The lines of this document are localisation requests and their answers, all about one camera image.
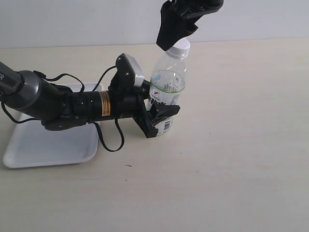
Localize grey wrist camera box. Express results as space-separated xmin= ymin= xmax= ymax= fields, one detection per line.
xmin=108 ymin=53 xmax=145 ymax=92

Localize black camera cable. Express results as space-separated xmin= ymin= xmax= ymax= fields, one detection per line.
xmin=0 ymin=66 xmax=125 ymax=152

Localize white bottle cap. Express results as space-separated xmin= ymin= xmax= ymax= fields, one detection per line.
xmin=166 ymin=38 xmax=190 ymax=59

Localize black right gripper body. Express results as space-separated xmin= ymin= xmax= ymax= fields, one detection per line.
xmin=169 ymin=0 xmax=224 ymax=18

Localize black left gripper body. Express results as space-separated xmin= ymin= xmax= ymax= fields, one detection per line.
xmin=93 ymin=87 xmax=158 ymax=138

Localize clear plastic drink bottle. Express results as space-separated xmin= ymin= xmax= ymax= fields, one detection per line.
xmin=146 ymin=49 xmax=188 ymax=137

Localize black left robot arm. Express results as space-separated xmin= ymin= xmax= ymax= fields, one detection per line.
xmin=0 ymin=60 xmax=180 ymax=138

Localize white rectangular tray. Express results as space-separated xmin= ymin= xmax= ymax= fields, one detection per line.
xmin=2 ymin=82 xmax=105 ymax=169

